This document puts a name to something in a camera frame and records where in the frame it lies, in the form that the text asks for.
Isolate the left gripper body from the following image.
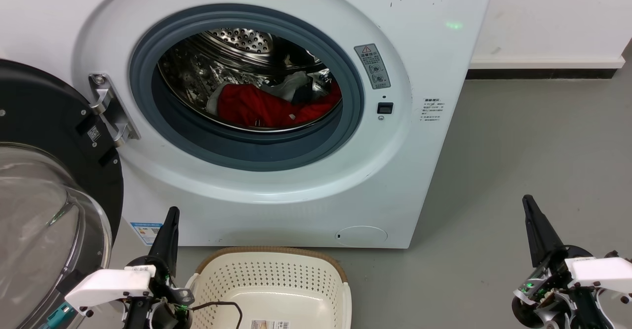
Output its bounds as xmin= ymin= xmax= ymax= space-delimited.
xmin=123 ymin=256 xmax=194 ymax=329

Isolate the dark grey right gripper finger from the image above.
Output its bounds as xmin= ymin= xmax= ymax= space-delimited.
xmin=522 ymin=195 xmax=546 ymax=268
xmin=528 ymin=195 xmax=566 ymax=263

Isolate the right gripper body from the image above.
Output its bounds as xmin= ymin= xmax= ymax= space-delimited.
xmin=512 ymin=250 xmax=618 ymax=329

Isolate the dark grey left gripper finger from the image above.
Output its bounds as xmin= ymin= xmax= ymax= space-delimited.
xmin=148 ymin=207 xmax=174 ymax=270
xmin=163 ymin=207 xmax=179 ymax=275

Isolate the red garment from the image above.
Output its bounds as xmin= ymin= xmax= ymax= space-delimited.
xmin=207 ymin=81 xmax=342 ymax=128

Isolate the dark navy garment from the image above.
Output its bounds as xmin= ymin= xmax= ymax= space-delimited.
xmin=291 ymin=80 xmax=331 ymax=105

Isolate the cream perforated laundry basket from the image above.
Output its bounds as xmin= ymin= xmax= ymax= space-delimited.
xmin=185 ymin=247 xmax=352 ymax=329

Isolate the black glass washer door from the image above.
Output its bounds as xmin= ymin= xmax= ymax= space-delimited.
xmin=0 ymin=59 xmax=124 ymax=329

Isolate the stainless steel washing machine drum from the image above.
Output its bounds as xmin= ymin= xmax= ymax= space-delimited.
xmin=158 ymin=28 xmax=342 ymax=133

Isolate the blue energy label sticker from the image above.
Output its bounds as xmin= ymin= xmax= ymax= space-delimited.
xmin=130 ymin=222 xmax=163 ymax=246

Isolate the grey rubber door gasket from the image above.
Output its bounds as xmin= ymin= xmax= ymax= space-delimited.
xmin=129 ymin=4 xmax=365 ymax=172

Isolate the white front-load washing machine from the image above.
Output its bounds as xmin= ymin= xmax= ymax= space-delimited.
xmin=0 ymin=0 xmax=497 ymax=249

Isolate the silver metal door hinge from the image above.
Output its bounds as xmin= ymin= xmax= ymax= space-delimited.
xmin=89 ymin=73 xmax=140 ymax=147

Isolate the small printed text label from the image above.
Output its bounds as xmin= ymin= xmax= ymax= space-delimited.
xmin=421 ymin=97 xmax=446 ymax=123

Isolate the black baseboard strip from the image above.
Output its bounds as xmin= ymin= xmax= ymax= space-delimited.
xmin=467 ymin=69 xmax=618 ymax=80

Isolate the round drain filter cover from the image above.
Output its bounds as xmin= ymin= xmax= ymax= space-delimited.
xmin=335 ymin=226 xmax=389 ymax=247

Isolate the white baseboard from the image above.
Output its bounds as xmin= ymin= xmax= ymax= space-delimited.
xmin=469 ymin=56 xmax=626 ymax=69

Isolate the grey warning sticker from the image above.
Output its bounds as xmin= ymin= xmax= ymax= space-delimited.
xmin=354 ymin=43 xmax=391 ymax=90

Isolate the thin black cable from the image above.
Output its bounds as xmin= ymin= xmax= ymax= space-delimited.
xmin=190 ymin=301 xmax=243 ymax=329

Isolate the teal cable connector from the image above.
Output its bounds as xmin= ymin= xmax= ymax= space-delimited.
xmin=48 ymin=305 xmax=72 ymax=329

